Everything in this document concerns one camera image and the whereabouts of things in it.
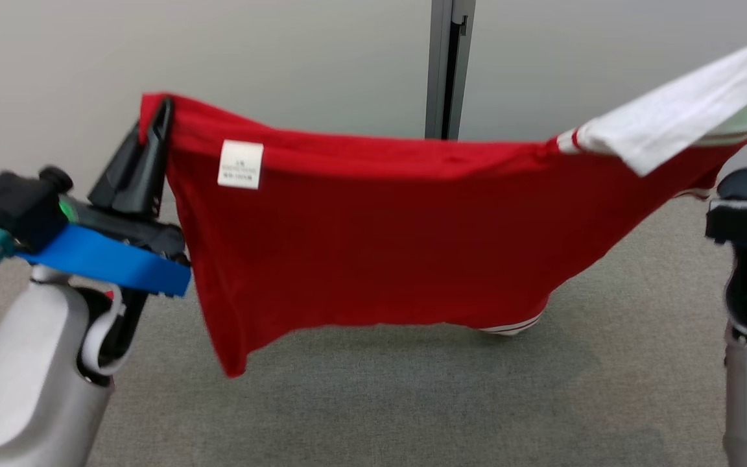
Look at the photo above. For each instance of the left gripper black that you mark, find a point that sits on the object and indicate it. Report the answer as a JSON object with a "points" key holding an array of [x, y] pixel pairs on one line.
{"points": [[146, 233]]}

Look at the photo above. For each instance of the red and white shorts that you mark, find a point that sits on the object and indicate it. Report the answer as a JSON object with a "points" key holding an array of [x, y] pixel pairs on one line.
{"points": [[373, 227]]}

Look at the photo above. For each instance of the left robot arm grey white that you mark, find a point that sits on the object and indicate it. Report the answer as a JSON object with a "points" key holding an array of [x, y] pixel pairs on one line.
{"points": [[23, 376]]}

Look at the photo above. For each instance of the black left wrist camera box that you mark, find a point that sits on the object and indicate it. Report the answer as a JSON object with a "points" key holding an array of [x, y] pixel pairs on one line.
{"points": [[17, 207]]}

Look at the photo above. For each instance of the grey metal partition post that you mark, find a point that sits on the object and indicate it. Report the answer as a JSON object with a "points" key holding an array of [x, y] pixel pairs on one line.
{"points": [[439, 65]]}

